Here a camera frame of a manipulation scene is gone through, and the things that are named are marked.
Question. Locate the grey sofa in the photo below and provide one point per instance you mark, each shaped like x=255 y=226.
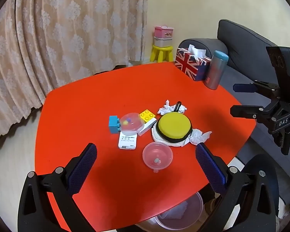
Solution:
x=241 y=43

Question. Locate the small white box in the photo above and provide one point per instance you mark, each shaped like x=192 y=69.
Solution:
x=148 y=127

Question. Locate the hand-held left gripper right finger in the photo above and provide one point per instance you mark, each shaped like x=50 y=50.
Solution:
x=210 y=168

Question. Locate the blue toy brick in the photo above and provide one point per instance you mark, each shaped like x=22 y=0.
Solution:
x=114 y=125

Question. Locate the white storage box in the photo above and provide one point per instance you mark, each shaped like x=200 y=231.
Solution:
x=162 y=41

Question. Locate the clear toy capsule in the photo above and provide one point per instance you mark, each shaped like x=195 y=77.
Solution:
x=133 y=123

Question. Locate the flag print tissue box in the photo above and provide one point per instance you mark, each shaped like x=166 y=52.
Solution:
x=191 y=64

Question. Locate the grey blue-capped bottle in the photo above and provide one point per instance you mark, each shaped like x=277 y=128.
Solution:
x=215 y=71

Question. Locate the pink translucent trash bin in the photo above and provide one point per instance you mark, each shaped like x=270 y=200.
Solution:
x=178 y=214

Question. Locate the white tissue sheet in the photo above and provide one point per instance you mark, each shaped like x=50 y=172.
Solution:
x=196 y=51

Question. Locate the white printed card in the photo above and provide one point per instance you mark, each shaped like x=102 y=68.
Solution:
x=127 y=142

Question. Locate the beige patterned curtain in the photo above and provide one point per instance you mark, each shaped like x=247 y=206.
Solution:
x=62 y=33

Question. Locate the yellow black round pouch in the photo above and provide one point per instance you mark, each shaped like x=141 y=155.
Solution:
x=174 y=125

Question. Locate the pink capsule half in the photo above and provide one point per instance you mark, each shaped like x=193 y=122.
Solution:
x=157 y=154

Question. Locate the pink storage box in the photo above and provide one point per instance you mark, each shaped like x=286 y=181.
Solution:
x=163 y=32

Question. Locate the yellow plastic stool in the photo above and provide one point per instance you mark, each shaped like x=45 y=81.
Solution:
x=162 y=52

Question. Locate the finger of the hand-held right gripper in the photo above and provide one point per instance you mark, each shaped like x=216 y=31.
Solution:
x=244 y=111
x=243 y=87

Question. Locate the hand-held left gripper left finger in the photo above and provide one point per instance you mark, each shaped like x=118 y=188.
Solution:
x=83 y=169

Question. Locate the yellow toy brick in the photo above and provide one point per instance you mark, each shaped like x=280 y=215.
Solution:
x=147 y=115

